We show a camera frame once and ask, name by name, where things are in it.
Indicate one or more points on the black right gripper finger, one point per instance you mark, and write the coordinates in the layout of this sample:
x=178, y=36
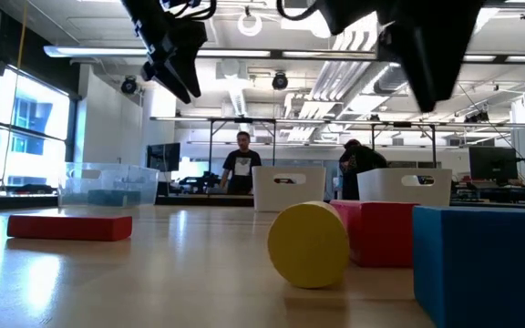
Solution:
x=426, y=73

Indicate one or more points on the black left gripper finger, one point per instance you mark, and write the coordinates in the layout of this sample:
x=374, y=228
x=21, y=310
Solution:
x=167, y=75
x=187, y=50

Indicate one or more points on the blue rectangular block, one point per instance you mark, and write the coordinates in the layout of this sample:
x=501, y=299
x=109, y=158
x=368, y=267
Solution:
x=107, y=198

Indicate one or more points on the thick red rectangular block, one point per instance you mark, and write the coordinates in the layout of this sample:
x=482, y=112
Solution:
x=381, y=232

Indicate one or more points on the blue cube block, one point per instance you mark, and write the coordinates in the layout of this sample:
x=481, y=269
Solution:
x=481, y=273

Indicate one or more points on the yellow cylinder block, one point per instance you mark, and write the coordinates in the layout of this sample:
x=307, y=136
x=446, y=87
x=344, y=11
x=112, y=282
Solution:
x=308, y=246

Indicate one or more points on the black background robot arm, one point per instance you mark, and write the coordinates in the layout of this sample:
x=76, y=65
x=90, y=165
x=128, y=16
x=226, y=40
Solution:
x=198, y=181

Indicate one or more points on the black ceiling spotlight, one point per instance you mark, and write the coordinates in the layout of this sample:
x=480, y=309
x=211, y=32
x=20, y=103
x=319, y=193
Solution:
x=129, y=85
x=280, y=81
x=476, y=117

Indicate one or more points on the black computer monitor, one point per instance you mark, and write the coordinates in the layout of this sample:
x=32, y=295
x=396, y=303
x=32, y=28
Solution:
x=163, y=157
x=492, y=164

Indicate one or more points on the black beam with light strips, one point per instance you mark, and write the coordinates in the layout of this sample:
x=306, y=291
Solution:
x=276, y=54

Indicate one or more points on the clear plastic bin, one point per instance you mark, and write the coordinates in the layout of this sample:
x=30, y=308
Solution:
x=139, y=182

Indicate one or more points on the person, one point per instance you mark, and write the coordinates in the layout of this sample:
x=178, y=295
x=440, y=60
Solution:
x=360, y=164
x=242, y=166

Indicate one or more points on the white plastic bin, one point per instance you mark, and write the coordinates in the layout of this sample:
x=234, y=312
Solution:
x=381, y=191
x=262, y=191

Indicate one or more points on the silver ventilation duct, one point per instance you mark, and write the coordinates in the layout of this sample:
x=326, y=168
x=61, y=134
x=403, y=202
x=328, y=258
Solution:
x=386, y=84

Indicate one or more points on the black aluminium table frame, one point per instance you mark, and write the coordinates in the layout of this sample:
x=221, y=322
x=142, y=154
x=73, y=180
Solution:
x=203, y=200

